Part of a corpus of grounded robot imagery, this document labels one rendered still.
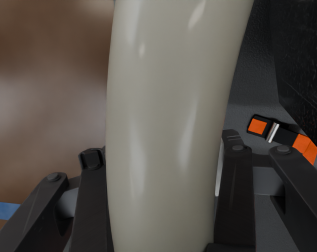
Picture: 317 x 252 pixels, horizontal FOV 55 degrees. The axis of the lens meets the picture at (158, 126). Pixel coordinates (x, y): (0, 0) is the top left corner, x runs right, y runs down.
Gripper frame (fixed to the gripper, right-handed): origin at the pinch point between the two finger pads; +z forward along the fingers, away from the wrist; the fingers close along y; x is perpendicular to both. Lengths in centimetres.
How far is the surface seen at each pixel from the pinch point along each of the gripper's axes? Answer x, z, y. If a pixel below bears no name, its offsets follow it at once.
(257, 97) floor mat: -23, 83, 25
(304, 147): -40, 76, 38
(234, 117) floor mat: -30, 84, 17
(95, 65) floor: -5, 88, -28
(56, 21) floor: 10, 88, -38
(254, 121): -31, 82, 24
